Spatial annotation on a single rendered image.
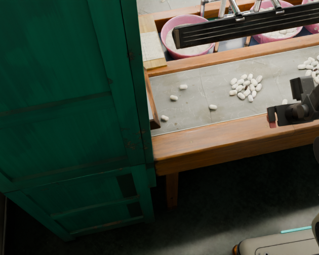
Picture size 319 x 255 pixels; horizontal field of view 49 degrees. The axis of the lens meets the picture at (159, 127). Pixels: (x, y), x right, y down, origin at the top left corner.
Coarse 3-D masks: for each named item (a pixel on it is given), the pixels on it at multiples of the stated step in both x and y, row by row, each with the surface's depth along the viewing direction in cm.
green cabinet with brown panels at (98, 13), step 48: (0, 0) 60; (48, 0) 62; (96, 0) 63; (0, 48) 69; (48, 48) 72; (96, 48) 75; (0, 96) 82; (48, 96) 86; (96, 96) 88; (144, 96) 91; (0, 144) 99; (48, 144) 105; (96, 144) 111; (144, 144) 114
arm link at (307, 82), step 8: (296, 80) 99; (304, 80) 97; (312, 80) 97; (296, 88) 100; (304, 88) 97; (312, 88) 97; (296, 96) 100; (304, 96) 97; (304, 104) 93; (304, 112) 92
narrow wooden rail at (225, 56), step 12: (300, 36) 166; (312, 36) 166; (240, 48) 164; (252, 48) 163; (264, 48) 163; (276, 48) 163; (288, 48) 163; (300, 48) 165; (180, 60) 161; (192, 60) 161; (204, 60) 161; (216, 60) 160; (228, 60) 161; (156, 72) 158; (168, 72) 160
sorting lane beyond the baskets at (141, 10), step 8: (136, 0) 185; (144, 0) 185; (152, 0) 185; (160, 0) 185; (168, 0) 185; (176, 0) 184; (184, 0) 184; (192, 0) 184; (200, 0) 184; (144, 8) 182; (152, 8) 182; (160, 8) 182; (168, 8) 182; (176, 8) 181
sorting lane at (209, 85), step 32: (224, 64) 162; (256, 64) 162; (288, 64) 161; (160, 96) 155; (192, 96) 154; (224, 96) 154; (256, 96) 153; (288, 96) 153; (160, 128) 147; (192, 128) 146
